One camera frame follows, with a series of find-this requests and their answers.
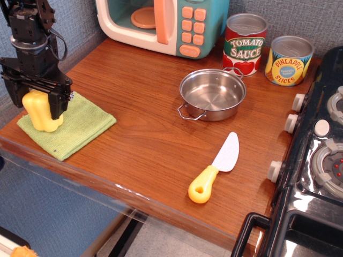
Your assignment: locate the small steel pan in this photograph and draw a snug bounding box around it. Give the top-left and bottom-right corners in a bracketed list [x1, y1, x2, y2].
[177, 67, 247, 122]

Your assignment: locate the grey stove knob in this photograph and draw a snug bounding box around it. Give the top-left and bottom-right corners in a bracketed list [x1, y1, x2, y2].
[284, 114, 299, 134]
[267, 161, 282, 183]
[292, 94, 306, 112]

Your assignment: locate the toy microwave teal and cream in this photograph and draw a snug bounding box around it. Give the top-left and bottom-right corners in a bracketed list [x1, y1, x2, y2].
[95, 1, 229, 59]

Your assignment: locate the orange object bottom corner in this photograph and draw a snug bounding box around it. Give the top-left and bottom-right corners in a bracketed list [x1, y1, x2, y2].
[10, 246, 38, 257]

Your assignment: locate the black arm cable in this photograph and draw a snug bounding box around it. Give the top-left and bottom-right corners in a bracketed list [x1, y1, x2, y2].
[48, 28, 69, 62]

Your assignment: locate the grey stove knob upper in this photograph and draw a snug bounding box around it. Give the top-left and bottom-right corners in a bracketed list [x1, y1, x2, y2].
[292, 94, 306, 112]

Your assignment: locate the white round stove button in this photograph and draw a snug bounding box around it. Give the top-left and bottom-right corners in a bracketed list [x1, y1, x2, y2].
[314, 119, 330, 137]

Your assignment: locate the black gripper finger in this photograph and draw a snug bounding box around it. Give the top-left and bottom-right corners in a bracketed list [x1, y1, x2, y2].
[3, 77, 29, 108]
[48, 92, 70, 120]

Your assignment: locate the grey stove knob lower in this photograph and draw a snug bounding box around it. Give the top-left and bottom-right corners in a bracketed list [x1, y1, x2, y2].
[267, 161, 282, 183]

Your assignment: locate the grey stove knob middle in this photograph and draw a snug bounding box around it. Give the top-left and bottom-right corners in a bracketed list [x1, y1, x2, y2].
[284, 114, 299, 134]

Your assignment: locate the green folded towel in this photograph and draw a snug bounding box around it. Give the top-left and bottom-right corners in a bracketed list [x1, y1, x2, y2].
[17, 92, 116, 161]

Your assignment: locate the toy knife yellow handle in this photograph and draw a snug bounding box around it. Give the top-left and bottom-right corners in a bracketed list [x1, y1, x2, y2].
[188, 132, 240, 204]

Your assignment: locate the black toy stove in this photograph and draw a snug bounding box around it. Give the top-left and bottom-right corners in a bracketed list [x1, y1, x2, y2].
[232, 47, 342, 256]

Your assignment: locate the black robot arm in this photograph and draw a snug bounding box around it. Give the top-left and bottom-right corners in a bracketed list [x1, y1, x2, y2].
[1, 1, 73, 120]

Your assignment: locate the pineapple slices can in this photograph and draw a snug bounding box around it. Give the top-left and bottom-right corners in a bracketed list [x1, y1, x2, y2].
[265, 35, 315, 87]

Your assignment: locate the orange toy plate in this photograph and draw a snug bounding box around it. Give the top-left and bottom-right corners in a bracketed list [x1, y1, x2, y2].
[131, 6, 155, 29]

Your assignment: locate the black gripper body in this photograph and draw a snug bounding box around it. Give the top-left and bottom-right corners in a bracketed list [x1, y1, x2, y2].
[1, 34, 74, 101]

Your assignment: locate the tomato sauce can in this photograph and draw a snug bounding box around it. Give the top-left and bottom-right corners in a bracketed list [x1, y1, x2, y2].
[222, 13, 269, 77]

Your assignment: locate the yellow toy bell pepper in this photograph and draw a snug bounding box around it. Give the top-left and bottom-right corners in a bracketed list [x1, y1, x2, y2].
[22, 89, 64, 132]

